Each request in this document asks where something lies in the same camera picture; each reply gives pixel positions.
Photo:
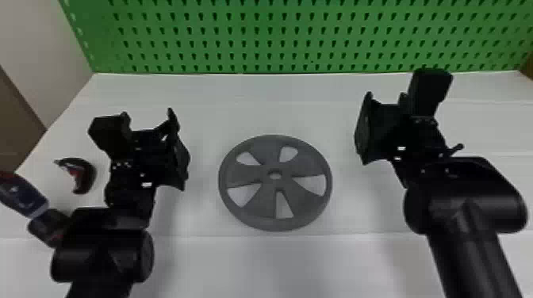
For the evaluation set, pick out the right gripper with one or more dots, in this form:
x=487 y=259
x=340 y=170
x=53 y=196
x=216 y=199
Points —
x=418 y=137

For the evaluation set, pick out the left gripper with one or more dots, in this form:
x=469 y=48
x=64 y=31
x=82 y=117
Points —
x=148 y=156

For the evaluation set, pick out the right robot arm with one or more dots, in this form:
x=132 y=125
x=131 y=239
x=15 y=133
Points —
x=466 y=208

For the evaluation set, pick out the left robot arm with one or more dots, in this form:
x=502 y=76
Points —
x=104 y=249

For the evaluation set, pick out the grey wheel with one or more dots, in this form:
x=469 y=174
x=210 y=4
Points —
x=266 y=187

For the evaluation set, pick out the drill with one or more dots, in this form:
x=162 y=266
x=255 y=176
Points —
x=21 y=193

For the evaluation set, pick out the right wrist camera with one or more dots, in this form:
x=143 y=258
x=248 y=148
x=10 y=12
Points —
x=429 y=91

